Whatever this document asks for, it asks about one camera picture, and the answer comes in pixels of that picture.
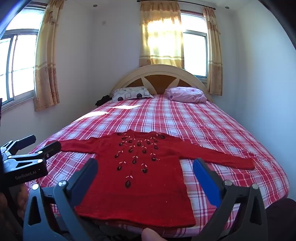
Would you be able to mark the cream wooden headboard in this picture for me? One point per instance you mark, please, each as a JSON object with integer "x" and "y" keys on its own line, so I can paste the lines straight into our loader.
{"x": 159, "y": 69}

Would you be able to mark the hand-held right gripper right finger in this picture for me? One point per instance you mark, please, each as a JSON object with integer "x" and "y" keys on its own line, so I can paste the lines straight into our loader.
{"x": 205, "y": 178}

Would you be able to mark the dark cloth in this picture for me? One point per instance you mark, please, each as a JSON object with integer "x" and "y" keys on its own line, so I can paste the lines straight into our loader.
{"x": 104, "y": 100}

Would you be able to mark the person's right hand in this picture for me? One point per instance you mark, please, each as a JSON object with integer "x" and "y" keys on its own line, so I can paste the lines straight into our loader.
{"x": 151, "y": 235}

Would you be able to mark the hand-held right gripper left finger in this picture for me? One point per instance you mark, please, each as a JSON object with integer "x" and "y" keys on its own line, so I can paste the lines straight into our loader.
{"x": 89, "y": 171}

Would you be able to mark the white patterned pillow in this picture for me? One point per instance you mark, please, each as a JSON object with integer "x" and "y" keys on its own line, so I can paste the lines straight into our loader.
{"x": 131, "y": 93}

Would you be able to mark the pink pillow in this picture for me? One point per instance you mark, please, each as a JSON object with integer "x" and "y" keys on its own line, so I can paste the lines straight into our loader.
{"x": 185, "y": 94}

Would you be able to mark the bed with red plaid sheet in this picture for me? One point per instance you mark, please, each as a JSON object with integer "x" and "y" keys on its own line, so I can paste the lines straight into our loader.
{"x": 208, "y": 129}

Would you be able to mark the black curtain rod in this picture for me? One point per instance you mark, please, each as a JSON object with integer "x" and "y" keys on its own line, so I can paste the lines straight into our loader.
{"x": 192, "y": 4}

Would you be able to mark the red knitted sweater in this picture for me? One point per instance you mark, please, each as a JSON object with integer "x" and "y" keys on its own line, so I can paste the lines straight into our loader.
{"x": 138, "y": 197}

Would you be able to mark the yellow patterned curtain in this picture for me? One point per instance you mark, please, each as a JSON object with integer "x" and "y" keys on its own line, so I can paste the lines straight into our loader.
{"x": 46, "y": 69}
{"x": 159, "y": 46}
{"x": 215, "y": 58}

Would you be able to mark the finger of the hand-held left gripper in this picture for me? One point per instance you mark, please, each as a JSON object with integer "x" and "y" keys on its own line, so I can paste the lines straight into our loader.
{"x": 26, "y": 141}
{"x": 52, "y": 149}

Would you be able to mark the sliding window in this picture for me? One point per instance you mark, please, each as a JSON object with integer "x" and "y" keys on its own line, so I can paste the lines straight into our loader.
{"x": 22, "y": 64}
{"x": 194, "y": 53}

